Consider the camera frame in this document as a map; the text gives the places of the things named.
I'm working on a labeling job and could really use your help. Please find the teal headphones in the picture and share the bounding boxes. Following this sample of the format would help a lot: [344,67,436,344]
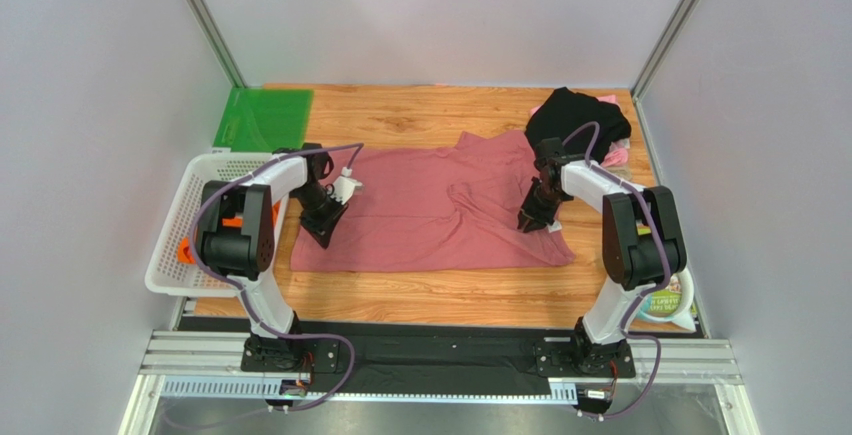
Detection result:
[635,267,695,324]

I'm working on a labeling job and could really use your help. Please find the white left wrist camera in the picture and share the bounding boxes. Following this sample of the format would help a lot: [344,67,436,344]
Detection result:
[330,166,364,205]

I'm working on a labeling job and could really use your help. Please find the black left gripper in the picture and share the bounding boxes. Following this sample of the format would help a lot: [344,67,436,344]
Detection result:
[293,184,349,248]

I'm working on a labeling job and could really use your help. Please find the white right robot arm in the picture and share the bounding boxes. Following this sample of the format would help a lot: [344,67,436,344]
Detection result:
[518,138,686,364]

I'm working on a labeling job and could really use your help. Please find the dusty red t-shirt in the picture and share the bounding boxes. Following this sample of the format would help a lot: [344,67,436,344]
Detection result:
[290,130,575,273]

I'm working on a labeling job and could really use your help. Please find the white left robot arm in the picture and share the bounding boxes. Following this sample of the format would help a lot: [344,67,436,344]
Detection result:
[187,144,362,362]

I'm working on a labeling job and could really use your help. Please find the aluminium frame rail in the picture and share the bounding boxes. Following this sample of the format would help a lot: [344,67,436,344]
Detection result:
[120,317,759,434]

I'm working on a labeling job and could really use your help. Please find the green plastic folder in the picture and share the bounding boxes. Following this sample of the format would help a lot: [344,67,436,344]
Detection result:
[212,88,314,153]

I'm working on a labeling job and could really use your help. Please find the white cable duct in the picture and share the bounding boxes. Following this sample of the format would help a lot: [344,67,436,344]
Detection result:
[159,376,578,405]

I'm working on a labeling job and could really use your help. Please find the orange t-shirt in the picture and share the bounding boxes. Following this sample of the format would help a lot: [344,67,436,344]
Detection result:
[176,202,281,264]

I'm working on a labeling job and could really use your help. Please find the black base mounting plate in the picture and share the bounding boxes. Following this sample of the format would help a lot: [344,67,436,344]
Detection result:
[176,318,637,397]

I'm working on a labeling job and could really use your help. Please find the pink folded t-shirt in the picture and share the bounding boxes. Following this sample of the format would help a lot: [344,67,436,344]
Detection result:
[529,94,630,171]

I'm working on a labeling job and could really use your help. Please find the beige folded t-shirt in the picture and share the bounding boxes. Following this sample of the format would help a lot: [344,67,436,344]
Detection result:
[606,166,633,181]

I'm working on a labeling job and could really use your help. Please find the black folded t-shirt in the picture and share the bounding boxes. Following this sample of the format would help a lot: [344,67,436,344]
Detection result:
[524,86,632,164]

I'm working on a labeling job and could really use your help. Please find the white plastic laundry basket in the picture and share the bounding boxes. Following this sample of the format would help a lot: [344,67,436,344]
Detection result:
[145,152,271,298]

